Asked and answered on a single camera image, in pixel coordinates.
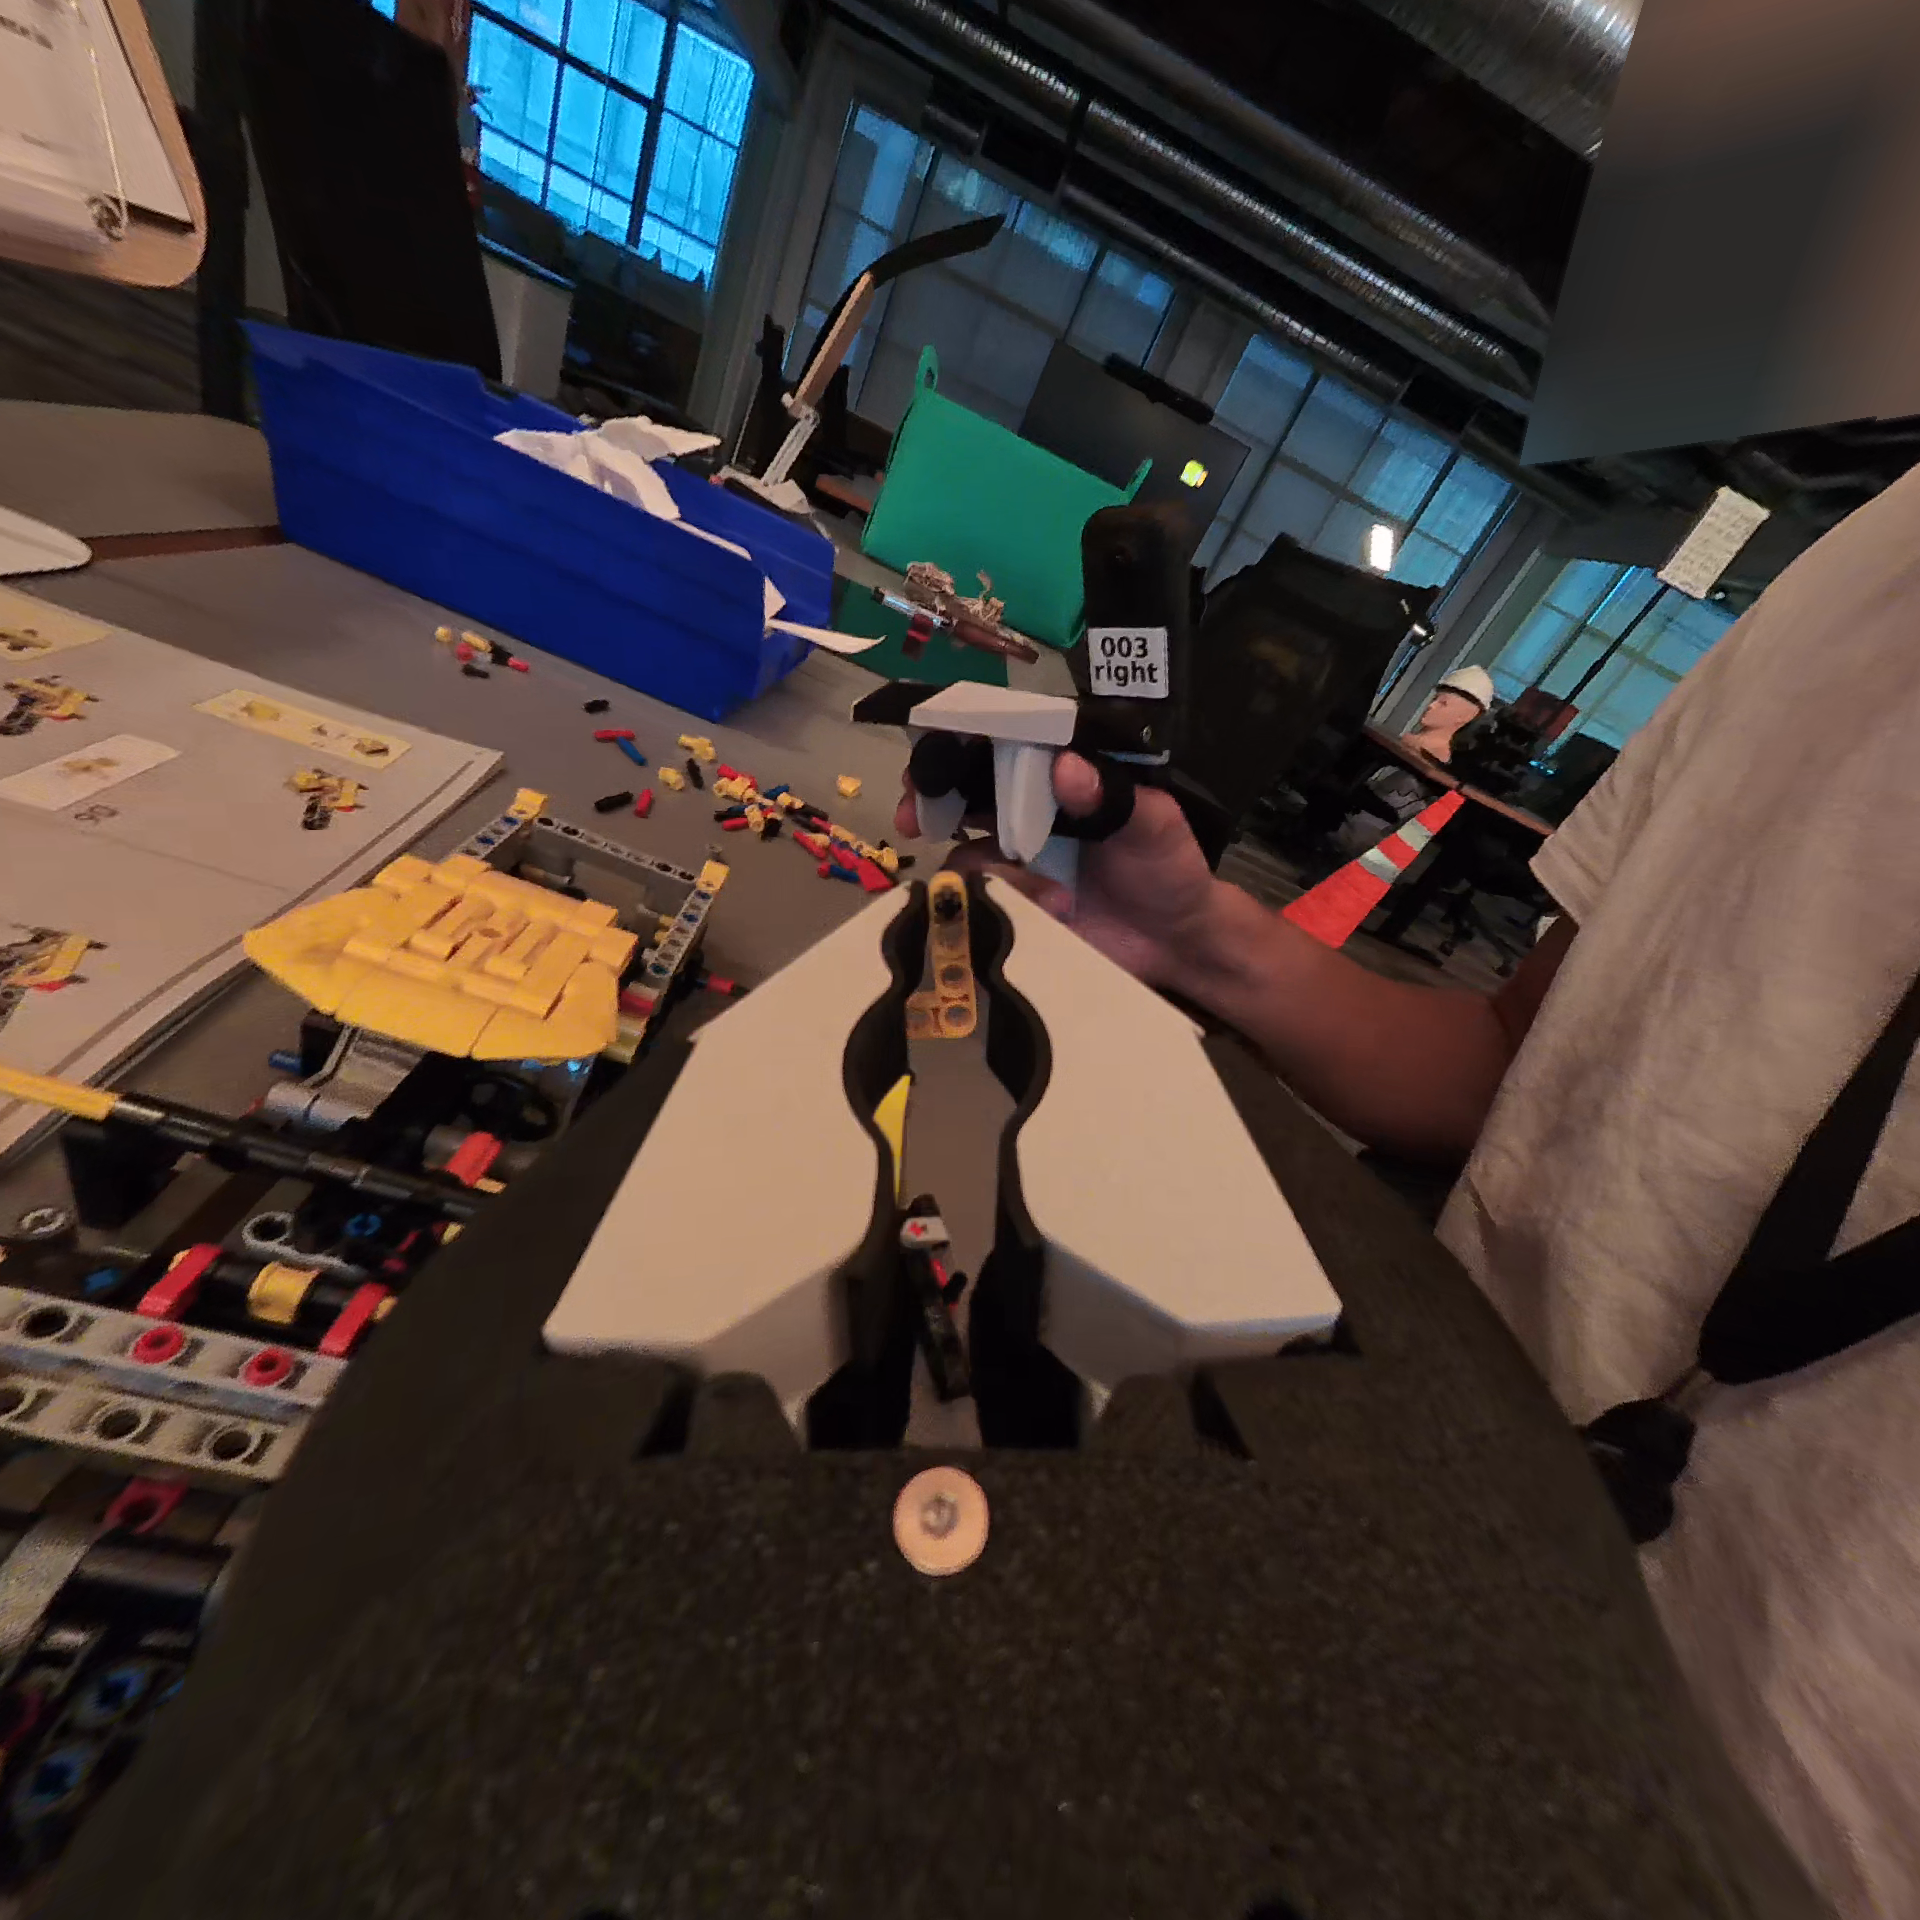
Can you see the black monitor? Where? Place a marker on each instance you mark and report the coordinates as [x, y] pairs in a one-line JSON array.
[[376, 194]]

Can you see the open instruction booklet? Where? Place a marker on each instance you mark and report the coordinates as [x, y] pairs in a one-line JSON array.
[[181, 811]]

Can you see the black office chair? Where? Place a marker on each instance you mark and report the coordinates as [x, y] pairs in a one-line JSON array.
[[1304, 673]]

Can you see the black toy beam with holes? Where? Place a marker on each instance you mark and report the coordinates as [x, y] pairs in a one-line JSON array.
[[946, 1338]]

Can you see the white t-shirt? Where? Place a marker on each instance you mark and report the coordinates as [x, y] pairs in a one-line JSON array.
[[1726, 1049]]

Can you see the partly built yellow toy car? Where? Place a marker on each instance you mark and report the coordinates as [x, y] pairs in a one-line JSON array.
[[452, 961]]

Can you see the grey desk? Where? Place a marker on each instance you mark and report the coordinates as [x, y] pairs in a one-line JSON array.
[[303, 632]]

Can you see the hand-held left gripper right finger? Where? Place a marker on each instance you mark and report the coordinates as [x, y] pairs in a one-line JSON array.
[[1172, 1198]]

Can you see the small yellow angled beam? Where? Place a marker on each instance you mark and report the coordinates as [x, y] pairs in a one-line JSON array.
[[950, 973]]

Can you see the small heap of coloured pins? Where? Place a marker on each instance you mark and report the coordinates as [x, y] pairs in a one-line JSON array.
[[782, 817]]

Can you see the hanging white paper sheet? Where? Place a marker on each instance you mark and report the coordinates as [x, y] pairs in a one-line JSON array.
[[1713, 539]]

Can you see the crumpled white papers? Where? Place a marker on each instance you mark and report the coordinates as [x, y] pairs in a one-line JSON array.
[[615, 459]]

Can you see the brown toy model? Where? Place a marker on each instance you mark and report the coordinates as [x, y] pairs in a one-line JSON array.
[[960, 614]]

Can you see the green upright panel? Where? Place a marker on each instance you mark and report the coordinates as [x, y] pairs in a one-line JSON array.
[[990, 509]]

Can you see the blue storage bin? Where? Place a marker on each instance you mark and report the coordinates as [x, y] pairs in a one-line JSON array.
[[452, 481]]

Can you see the printed instruction sheet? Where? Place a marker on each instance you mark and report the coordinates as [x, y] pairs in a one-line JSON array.
[[61, 118]]

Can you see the white hard hat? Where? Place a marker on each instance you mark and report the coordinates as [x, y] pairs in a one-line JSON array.
[[1466, 688]]

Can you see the large dark wall screen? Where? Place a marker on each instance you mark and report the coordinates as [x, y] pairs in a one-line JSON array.
[[1095, 407]]

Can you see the person's right hand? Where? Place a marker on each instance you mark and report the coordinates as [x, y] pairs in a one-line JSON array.
[[1153, 886]]

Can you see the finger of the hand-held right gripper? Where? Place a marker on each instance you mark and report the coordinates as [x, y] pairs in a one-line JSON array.
[[893, 706], [1005, 716]]

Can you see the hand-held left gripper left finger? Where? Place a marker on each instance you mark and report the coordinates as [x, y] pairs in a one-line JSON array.
[[706, 1198]]

